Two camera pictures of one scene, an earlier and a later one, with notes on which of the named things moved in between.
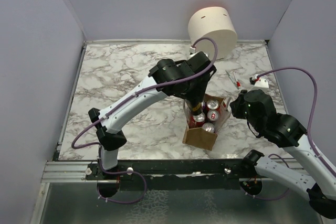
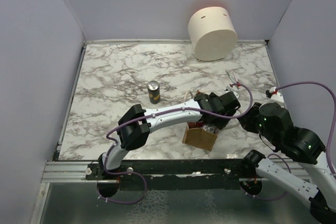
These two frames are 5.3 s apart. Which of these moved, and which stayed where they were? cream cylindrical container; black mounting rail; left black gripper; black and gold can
Moved: left black gripper; black and gold can
Stayed: cream cylindrical container; black mounting rail
